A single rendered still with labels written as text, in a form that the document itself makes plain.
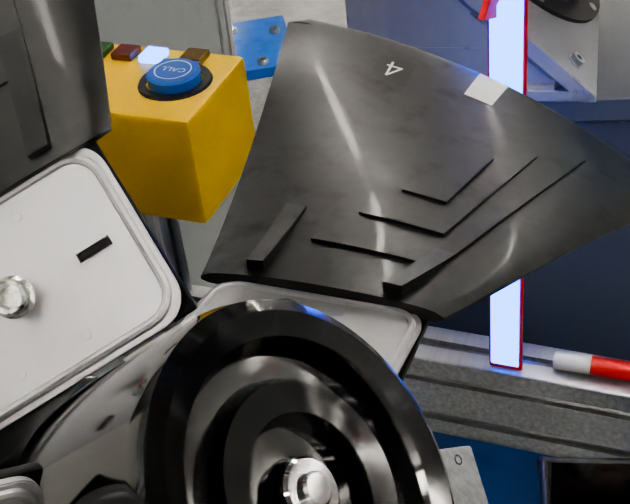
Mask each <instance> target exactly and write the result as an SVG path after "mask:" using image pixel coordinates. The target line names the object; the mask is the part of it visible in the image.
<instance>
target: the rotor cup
mask: <svg viewBox="0 0 630 504"><path fill-rule="evenodd" d="M300 456H310V457H313V458H315V459H317V460H319V461H320V462H321V463H323V464H324V465H325V466H326V467H327V469H328V470H329V471H330V473H331V474H332V476H333V478H334V480H335V482H336V485H337V489H338V495H339V504H454V500H453V495H452V490H451V486H450V481H449V478H448V474H447V471H446V467H445V464H444V461H443V458H442V455H441V452H440V450H439V447H438V445H437V442H436V440H435V437H434V435H433V433H432V431H431V429H430V426H429V424H428V422H427V420H426V418H425V416H424V415H423V413H422V411H421V409H420V407H419V406H418V404H417V402H416V401H415V399H414V397H413V396H412V394H411V393H410V391H409V390H408V388H407V387H406V385H405V384H404V383H403V381H402V380H401V379H400V377H399V376H398V375H397V373H396V372H395V371H394V370H393V369H392V367H391V366H390V365H389V364H388V363H387V362H386V360H385V359H384V358H383V357H382V356H381V355H380V354H379V353H378V352H377V351H376V350H375V349H374V348H373V347H372V346H371V345H369V344H368V343H367V342H366V341H365V340H364V339H363V338H361V337H360V336H359V335H358V334H356V333H355V332H354V331H352V330H351V329H350V328H348V327H347V326H345V325H344V324H342V323H340V322H339V321H337V320H335V319H334V318H332V317H330V316H328V315H326V314H324V313H322V312H320V311H317V310H315V309H313V308H310V307H307V306H304V305H301V304H297V303H293V302H288V301H283V300H273V299H259V300H249V301H243V302H238V303H233V304H228V305H224V306H220V307H217V308H214V309H211V310H209V311H207V312H204V313H202V314H200V315H199V316H197V317H195V318H193V319H192V320H190V321H189V322H187V323H185V324H184V325H182V326H181V327H179V328H178V329H176V330H175V331H173V332H171V333H170V334H168V335H166V336H165V337H163V338H162V339H160V340H158V341H157V342H155V343H154V344H152V345H150V346H149V347H147V348H145V349H144V350H142V351H141V352H139V353H137V354H136V355H134V356H132V357H131V358H129V359H128V360H126V361H124V362H122V363H121V364H119V365H117V366H116V367H114V368H112V369H111V370H109V371H108V372H106V373H104V374H103V375H101V376H100V377H94V376H88V377H86V378H85V379H83V380H81V381H80V382H78V383H76V384H75V385H73V386H72V387H70V388H68V389H67V390H65V391H64V392H62V393H60V394H59V395H57V396H55V397H54V398H52V399H51V400H49V401H47V402H46V403H44V404H43V405H41V406H39V407H38V408H36V409H34V410H33V411H31V412H30V413H28V414H26V415H25V416H23V417H22V418H20V419H18V420H17V421H15V422H13V423H12V424H10V425H9V426H7V427H5V428H4V429H2V430H0V470H1V469H6V468H10V467H14V466H19V465H23V464H28V463H32V462H38V463H40V464H41V465H42V467H43V474H42V478H41V482H40V486H39V487H40V488H41V490H42V492H43V504H285V503H284V500H283V496H282V491H281V478H282V474H283V471H284V468H285V467H286V465H287V464H288V463H289V462H290V461H291V460H293V459H295V458H297V457H300Z"/></svg>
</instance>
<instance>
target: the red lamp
mask: <svg viewBox="0 0 630 504"><path fill-rule="evenodd" d="M140 52H141V46H140V45H133V44H123V43H122V44H120V45H119V46H118V47H117V48H116V49H114V50H113V51H112V52H111V54H110V55H111V59H112V60H120V61H129V62H130V61H132V60H133V59H134V58H135V57H136V56H137V55H138V54H139V53H140Z"/></svg>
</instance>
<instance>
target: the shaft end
mask: <svg viewBox="0 0 630 504"><path fill-rule="evenodd" d="M281 491H282V496H283V500H284V503H285V504H339V495H338V489H337V485H336V482H335V480H334V478H333V476H332V474H331V473H330V471H329V470H328V469H327V467H326V466H325V465H324V464H323V463H321V462H320V461H319V460H317V459H315V458H313V457H310V456H300V457H297V458H295V459H293V460H291V461H290V462H289V463H288V464H287V465H286V467H285V468H284V471H283V474H282V478H281Z"/></svg>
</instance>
